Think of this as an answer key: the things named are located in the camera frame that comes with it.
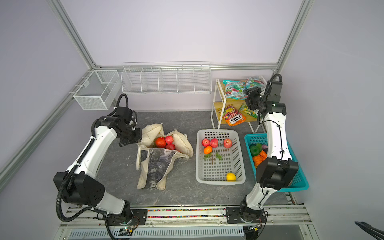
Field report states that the teal plastic vegetable basket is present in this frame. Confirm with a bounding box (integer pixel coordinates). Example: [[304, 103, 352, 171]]
[[244, 134, 309, 193]]

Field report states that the red tomato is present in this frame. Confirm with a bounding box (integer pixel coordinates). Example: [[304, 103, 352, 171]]
[[155, 137, 167, 149]]

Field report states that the orange tangerine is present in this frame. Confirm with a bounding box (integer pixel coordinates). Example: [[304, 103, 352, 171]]
[[203, 146, 213, 155]]

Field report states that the orange carrot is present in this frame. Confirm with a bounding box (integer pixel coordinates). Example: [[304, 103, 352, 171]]
[[259, 151, 267, 159]]

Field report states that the white wire two-tier shelf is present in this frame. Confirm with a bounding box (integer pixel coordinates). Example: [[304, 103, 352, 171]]
[[211, 79, 266, 134]]

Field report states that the long white wire wall basket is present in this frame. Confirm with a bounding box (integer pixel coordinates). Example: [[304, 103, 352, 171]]
[[121, 62, 212, 94]]

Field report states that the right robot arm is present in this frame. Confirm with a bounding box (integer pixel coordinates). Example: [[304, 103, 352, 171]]
[[240, 74, 299, 224]]

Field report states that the yellow lemon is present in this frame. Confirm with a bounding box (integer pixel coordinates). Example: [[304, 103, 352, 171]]
[[226, 173, 237, 182]]

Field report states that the cream canvas grocery bag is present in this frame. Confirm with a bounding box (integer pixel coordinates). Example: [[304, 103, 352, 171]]
[[136, 124, 194, 191]]

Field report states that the small white mesh wall basket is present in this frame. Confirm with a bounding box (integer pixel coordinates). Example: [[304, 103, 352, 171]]
[[74, 70, 121, 111]]

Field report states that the teal Fox's candy bag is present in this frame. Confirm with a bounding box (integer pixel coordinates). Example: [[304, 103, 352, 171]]
[[246, 76, 267, 90]]

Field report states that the white plastic fruit basket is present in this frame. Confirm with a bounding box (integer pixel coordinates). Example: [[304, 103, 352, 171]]
[[196, 129, 246, 185]]

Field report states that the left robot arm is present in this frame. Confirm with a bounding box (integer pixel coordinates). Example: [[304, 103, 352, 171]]
[[54, 94, 142, 225]]

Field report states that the pink green candy bag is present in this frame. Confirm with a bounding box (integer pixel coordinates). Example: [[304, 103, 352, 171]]
[[223, 80, 247, 100]]

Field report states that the green Fox's candy bag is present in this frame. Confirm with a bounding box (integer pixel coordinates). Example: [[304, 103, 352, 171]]
[[239, 103, 258, 118]]

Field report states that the orange Fox's candy bag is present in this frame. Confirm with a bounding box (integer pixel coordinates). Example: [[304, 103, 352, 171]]
[[218, 105, 247, 127]]

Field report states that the red apple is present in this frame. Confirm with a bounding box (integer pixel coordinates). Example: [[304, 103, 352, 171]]
[[210, 139, 219, 148], [165, 136, 174, 145], [223, 139, 233, 149], [165, 144, 176, 150], [202, 139, 211, 148]]

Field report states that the green leafy twig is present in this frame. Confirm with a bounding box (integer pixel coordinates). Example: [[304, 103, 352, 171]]
[[204, 152, 223, 165]]

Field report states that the green bell pepper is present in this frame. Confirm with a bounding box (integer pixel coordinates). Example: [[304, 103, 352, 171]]
[[250, 144, 263, 158]]

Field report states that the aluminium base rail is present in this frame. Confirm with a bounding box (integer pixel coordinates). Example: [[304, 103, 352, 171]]
[[54, 205, 319, 240]]

